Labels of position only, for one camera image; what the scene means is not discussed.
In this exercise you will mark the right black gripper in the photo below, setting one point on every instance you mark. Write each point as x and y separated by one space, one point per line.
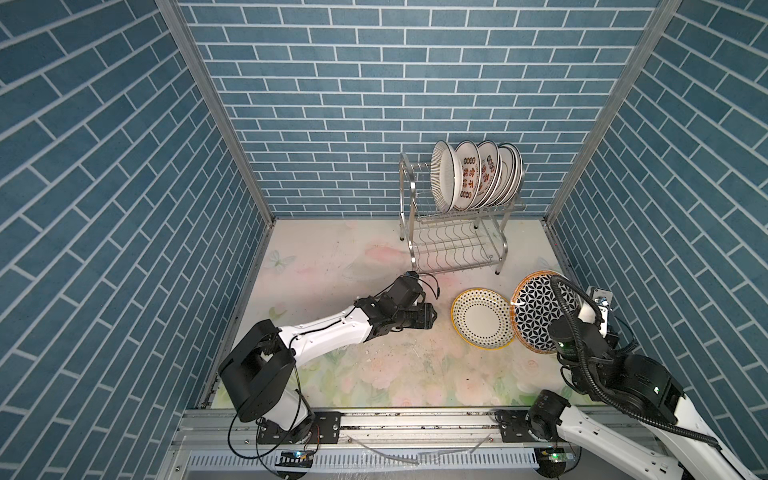
603 341

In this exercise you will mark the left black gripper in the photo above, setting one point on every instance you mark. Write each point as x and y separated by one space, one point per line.
424 316

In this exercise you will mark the orange rimmed floral pattern plate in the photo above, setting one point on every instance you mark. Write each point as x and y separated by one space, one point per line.
533 308

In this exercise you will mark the yellow rimmed polka dot plate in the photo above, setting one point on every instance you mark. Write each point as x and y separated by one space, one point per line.
482 317

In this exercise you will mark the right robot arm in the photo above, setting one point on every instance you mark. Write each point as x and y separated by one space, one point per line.
635 385

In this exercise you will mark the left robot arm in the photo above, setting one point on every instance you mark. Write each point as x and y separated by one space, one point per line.
257 370

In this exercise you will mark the silver metal dish rack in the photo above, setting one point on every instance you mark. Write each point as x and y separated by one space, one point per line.
452 241

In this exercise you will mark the right green circuit board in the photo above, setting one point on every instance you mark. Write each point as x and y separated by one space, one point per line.
552 463

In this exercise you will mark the green circuit board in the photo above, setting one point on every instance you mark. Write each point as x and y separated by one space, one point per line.
295 459
552 463

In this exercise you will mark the white plate black striped rim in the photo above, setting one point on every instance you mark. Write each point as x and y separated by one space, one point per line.
445 176

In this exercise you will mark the green rimmed red text plate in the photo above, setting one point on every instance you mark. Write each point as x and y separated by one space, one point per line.
469 156

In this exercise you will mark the blue rimmed white plate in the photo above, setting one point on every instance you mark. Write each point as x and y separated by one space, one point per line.
506 164

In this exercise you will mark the left green circuit board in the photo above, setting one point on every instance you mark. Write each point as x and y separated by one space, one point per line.
295 459

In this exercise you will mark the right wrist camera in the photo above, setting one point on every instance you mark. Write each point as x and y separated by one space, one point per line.
602 299

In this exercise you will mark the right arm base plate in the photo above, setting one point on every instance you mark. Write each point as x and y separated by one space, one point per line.
513 426

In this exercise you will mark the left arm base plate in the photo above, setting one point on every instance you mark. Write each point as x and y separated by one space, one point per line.
321 427

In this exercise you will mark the white slotted cable duct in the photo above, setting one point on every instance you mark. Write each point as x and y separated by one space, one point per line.
366 461

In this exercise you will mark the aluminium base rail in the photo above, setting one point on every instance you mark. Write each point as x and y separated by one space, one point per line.
420 429

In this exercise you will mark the right corner aluminium post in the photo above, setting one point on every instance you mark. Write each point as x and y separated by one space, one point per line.
651 35

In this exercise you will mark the corner aluminium post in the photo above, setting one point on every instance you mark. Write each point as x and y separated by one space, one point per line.
651 35
180 31

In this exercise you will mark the left corner aluminium post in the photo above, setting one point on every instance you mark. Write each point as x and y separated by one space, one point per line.
180 31

